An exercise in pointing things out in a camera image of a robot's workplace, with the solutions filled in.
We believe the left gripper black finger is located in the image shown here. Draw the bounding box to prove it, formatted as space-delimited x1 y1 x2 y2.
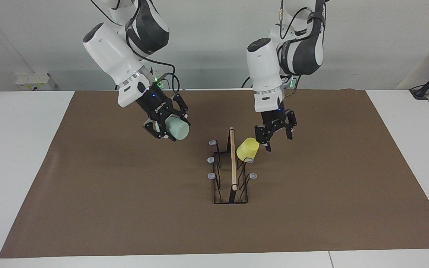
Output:
255 126 274 152
284 109 298 140

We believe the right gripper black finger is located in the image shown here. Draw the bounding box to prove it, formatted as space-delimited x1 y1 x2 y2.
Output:
143 119 170 141
173 93 192 128

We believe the pale green plastic cup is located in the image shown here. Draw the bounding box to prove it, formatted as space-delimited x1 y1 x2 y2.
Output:
161 117 190 141

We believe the yellow plastic cup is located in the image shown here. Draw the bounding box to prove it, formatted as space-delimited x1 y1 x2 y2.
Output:
236 137 260 162

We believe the brown table mat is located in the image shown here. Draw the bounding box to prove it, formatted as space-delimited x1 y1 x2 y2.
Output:
0 89 429 258

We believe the white power strip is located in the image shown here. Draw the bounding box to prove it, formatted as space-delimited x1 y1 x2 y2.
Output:
15 72 57 91

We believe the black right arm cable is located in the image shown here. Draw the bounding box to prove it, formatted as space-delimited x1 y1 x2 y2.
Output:
90 0 180 93

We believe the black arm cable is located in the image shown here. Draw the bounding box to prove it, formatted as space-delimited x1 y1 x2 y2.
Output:
90 0 180 93
279 0 328 101

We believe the black wire cup rack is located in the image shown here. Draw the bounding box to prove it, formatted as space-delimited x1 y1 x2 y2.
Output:
208 127 258 205

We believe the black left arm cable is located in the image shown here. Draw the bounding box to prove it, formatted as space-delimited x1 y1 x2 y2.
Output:
279 0 328 101

